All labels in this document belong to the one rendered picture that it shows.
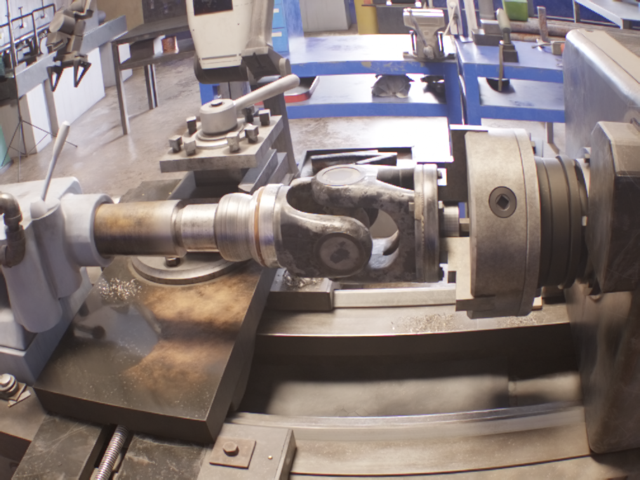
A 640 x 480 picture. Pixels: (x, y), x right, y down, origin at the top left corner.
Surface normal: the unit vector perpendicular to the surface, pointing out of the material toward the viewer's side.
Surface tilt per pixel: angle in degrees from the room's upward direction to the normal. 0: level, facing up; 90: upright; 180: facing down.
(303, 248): 90
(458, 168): 80
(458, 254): 20
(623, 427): 90
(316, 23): 90
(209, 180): 90
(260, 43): 58
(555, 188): 32
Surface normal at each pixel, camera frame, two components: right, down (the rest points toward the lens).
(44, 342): 0.98, -0.02
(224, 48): -0.31, 0.49
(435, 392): 0.17, -0.78
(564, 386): -0.11, -0.87
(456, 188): -0.18, 0.34
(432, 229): -0.19, 0.09
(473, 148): -0.15, -0.70
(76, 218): -0.16, -0.34
